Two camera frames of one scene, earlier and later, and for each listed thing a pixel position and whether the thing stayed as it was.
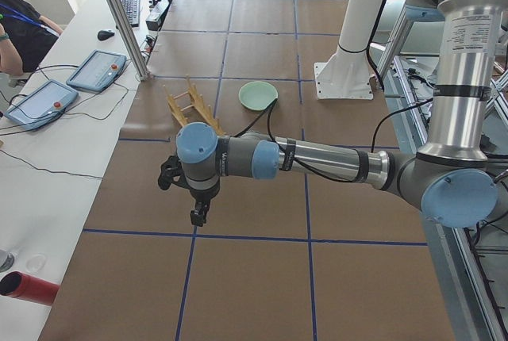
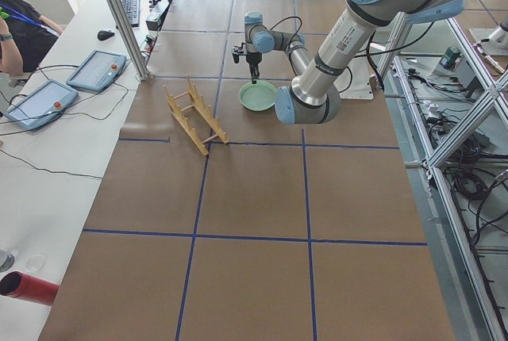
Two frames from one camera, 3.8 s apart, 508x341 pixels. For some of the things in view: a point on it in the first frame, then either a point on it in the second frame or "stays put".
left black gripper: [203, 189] -> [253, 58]
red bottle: [19, 285] stays put
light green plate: [257, 95] stays put
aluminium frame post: [140, 67] stays put
